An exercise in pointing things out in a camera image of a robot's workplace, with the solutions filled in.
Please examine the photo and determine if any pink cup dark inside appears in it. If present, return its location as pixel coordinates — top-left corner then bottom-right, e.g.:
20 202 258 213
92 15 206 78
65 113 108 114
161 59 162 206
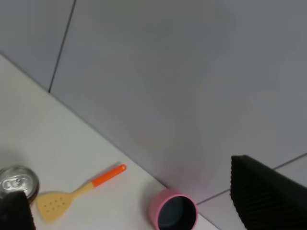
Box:
148 189 198 230

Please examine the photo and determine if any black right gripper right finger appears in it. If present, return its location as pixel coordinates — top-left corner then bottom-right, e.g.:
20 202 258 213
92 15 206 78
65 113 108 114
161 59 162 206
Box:
230 155 307 230

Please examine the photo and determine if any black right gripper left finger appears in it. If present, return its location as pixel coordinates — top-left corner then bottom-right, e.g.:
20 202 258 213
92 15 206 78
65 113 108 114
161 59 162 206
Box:
0 191 36 230

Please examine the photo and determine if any yellow spatula orange handle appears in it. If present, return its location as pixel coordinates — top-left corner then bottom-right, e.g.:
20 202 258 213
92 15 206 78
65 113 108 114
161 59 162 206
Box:
36 164 127 223

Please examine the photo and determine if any red drink can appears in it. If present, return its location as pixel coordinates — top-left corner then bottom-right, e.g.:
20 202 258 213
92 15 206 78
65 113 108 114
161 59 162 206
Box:
0 165 40 206

